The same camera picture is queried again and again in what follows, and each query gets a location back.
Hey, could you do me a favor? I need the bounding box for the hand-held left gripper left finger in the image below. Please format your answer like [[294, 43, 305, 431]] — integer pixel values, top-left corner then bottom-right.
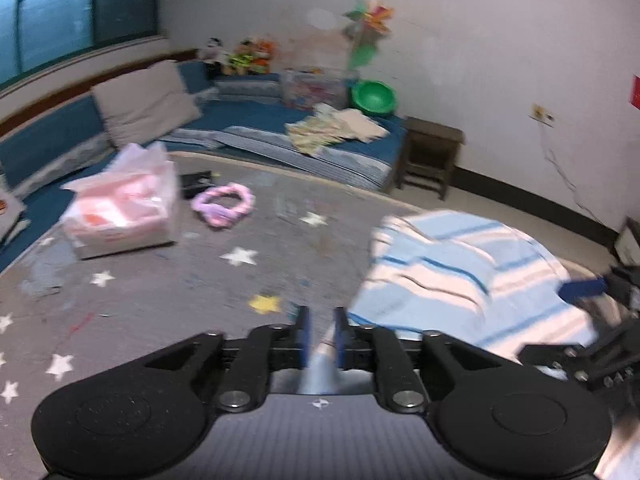
[[145, 305, 313, 413]]

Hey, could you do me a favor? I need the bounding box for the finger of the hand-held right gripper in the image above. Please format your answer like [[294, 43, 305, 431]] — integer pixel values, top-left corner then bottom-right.
[[560, 265, 640, 312], [520, 310, 640, 395]]

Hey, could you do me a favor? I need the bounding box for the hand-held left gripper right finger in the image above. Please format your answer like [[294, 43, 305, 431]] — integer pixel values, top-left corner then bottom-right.
[[332, 306, 505, 412]]

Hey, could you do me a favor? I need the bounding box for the blue white striped blanket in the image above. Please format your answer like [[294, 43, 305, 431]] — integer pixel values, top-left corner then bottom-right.
[[295, 210, 621, 396]]

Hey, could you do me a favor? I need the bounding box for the grey star tablecloth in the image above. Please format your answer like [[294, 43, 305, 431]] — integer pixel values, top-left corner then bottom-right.
[[0, 152, 616, 411]]

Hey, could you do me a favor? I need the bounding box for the pink fluffy headband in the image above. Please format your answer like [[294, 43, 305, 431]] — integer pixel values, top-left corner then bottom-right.
[[192, 182, 256, 231]]

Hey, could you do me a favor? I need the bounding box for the black remote control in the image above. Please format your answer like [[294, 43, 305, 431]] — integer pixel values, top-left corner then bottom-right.
[[180, 171, 213, 200]]

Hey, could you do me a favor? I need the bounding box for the dark wooden stool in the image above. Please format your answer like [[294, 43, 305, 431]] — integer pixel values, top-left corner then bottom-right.
[[395, 116, 466, 201]]

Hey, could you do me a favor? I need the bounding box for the yellowish patterned cloth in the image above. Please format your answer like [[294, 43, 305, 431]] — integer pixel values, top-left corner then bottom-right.
[[285, 102, 351, 156]]

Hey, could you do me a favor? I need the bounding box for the cream cloth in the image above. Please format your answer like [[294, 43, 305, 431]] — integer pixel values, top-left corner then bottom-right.
[[335, 110, 391, 143]]

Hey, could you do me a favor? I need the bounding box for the pink tissue pack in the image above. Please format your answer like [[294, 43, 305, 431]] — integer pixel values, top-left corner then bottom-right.
[[60, 142, 181, 261]]

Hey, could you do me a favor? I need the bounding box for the green plastic basin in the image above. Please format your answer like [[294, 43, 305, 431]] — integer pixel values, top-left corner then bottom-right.
[[350, 80, 398, 118]]

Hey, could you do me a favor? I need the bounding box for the clear plastic storage box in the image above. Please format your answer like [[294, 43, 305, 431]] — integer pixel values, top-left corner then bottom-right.
[[280, 67, 358, 111]]

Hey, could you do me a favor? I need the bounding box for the orange fox plush toy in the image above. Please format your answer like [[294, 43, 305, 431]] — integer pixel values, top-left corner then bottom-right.
[[252, 37, 276, 75]]

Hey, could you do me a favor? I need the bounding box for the grey pillow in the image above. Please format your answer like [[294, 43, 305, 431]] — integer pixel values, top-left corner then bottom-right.
[[91, 60, 203, 148]]

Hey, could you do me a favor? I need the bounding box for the bear plush toy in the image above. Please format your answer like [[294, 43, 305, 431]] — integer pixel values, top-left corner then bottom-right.
[[227, 40, 256, 76]]

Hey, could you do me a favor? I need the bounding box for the panda plush toy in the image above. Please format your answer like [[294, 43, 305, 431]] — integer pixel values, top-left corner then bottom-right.
[[197, 37, 228, 66]]

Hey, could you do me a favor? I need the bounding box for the colourful pinwheel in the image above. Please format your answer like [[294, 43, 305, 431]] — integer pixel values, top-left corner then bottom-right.
[[342, 0, 396, 71]]

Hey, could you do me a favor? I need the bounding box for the blue cushioned bench sofa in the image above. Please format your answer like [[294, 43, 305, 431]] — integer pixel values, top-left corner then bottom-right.
[[0, 60, 408, 271]]

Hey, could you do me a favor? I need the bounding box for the butterfly print pillow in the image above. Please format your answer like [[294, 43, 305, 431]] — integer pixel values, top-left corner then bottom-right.
[[0, 180, 28, 241]]

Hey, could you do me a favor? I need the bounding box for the green framed window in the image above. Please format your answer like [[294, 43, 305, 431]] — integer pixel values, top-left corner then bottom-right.
[[0, 0, 168, 91]]

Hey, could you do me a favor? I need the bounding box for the wall cable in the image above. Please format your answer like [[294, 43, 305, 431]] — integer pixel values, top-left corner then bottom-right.
[[540, 120, 621, 231]]

